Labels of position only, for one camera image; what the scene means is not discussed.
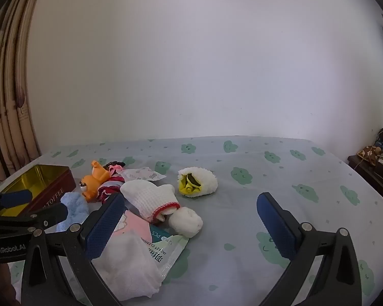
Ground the pink packet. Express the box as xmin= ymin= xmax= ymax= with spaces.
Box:
xmin=113 ymin=210 xmax=154 ymax=243

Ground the white fluffy sock ball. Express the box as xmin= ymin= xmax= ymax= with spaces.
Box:
xmin=169 ymin=207 xmax=204 ymax=238

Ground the blue fluffy cloth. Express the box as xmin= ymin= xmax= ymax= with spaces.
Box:
xmin=57 ymin=192 xmax=90 ymax=233

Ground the white tissue cloth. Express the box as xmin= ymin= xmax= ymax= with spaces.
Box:
xmin=91 ymin=229 xmax=164 ymax=302

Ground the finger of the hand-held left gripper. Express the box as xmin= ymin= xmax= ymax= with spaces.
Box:
xmin=0 ymin=189 xmax=32 ymax=211
xmin=0 ymin=202 xmax=69 ymax=230

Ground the dark wooden cabinet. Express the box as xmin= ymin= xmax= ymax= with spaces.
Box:
xmin=347 ymin=155 xmax=383 ymax=211

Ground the beige patterned curtain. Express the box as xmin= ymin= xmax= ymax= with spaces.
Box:
xmin=0 ymin=0 xmax=48 ymax=184

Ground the teal wipes packet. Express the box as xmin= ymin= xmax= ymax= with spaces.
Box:
xmin=140 ymin=223 xmax=190 ymax=276

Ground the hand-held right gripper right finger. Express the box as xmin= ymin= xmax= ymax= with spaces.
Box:
xmin=256 ymin=192 xmax=363 ymax=306

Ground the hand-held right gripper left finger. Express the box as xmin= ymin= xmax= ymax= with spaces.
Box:
xmin=21 ymin=193 xmax=128 ymax=306

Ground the red white doll dress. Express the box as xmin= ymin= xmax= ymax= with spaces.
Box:
xmin=97 ymin=162 xmax=127 ymax=205

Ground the white fluffy yellow sock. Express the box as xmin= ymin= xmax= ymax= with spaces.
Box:
xmin=178 ymin=167 xmax=218 ymax=197

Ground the red gold tin box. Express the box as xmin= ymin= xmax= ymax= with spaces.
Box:
xmin=0 ymin=165 xmax=76 ymax=215

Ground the cloud print tablecloth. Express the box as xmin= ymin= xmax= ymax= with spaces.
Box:
xmin=0 ymin=135 xmax=383 ymax=306

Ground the white printed packet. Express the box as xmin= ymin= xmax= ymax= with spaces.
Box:
xmin=119 ymin=167 xmax=166 ymax=184

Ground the orange plush toy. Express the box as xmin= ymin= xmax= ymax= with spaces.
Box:
xmin=79 ymin=161 xmax=111 ymax=202

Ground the white knitted sock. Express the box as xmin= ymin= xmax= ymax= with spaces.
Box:
xmin=119 ymin=179 xmax=180 ymax=222

